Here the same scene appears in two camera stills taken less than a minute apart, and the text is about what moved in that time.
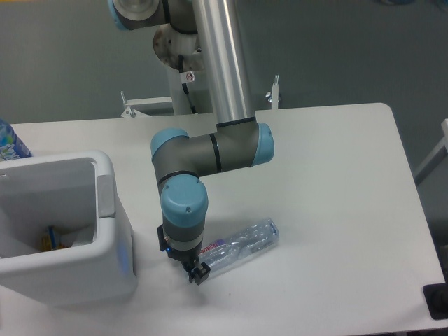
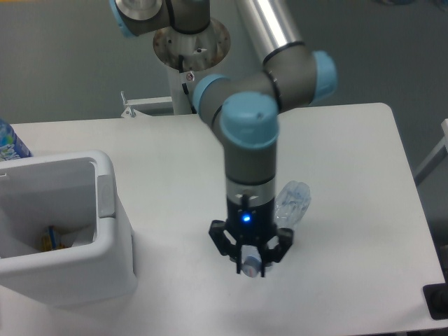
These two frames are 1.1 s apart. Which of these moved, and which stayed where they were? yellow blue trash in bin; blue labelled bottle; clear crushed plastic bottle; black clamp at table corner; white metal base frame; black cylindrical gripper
Moved: black cylindrical gripper; clear crushed plastic bottle
Stayed: blue labelled bottle; white metal base frame; yellow blue trash in bin; black clamp at table corner
